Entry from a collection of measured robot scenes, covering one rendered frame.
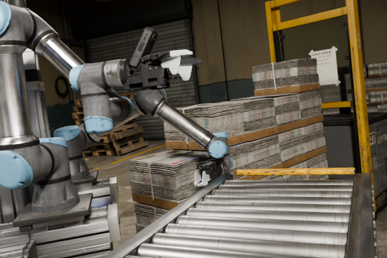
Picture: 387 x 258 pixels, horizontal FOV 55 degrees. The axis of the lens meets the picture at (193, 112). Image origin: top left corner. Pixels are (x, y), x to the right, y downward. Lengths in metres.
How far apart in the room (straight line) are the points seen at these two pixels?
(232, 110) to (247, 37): 7.00
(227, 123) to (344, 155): 1.49
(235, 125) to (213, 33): 7.21
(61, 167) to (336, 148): 2.47
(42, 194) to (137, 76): 0.52
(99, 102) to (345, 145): 2.52
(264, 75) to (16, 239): 1.97
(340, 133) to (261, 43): 5.86
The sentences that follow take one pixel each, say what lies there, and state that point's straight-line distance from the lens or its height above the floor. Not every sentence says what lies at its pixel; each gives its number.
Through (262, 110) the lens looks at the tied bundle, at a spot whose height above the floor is 0.99.
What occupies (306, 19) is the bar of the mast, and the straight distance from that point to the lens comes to 3.21.
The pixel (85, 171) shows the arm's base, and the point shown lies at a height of 0.84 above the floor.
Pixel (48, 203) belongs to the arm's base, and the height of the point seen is 0.85.
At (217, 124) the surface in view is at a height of 0.96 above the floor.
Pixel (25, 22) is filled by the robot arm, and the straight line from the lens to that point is 1.23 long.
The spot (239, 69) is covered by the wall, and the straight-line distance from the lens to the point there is 9.01.
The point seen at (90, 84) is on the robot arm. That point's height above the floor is 1.19.
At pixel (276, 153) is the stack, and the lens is 2.36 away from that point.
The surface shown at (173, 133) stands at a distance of 2.12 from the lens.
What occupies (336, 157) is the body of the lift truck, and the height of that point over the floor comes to 0.48.
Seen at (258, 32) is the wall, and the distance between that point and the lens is 8.93.
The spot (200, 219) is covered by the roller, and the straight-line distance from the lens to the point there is 1.06.
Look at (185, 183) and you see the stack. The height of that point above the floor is 0.72.
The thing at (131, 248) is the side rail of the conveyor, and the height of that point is 0.80.
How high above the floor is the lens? 1.14
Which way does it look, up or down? 3 degrees down
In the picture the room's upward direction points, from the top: 6 degrees counter-clockwise
